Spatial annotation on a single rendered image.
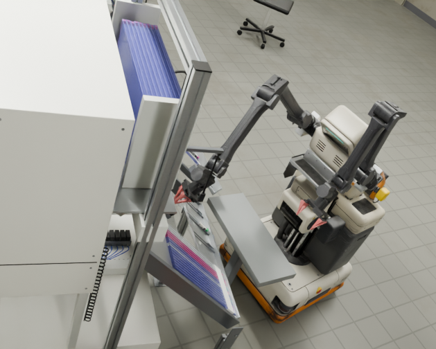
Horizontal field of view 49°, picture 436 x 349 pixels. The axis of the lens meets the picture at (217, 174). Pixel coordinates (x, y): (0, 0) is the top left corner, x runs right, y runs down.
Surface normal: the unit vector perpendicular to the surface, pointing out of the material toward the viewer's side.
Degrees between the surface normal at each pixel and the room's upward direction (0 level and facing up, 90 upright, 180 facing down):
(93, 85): 0
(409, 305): 0
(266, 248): 0
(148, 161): 90
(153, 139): 90
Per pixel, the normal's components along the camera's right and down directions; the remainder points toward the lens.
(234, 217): 0.30, -0.73
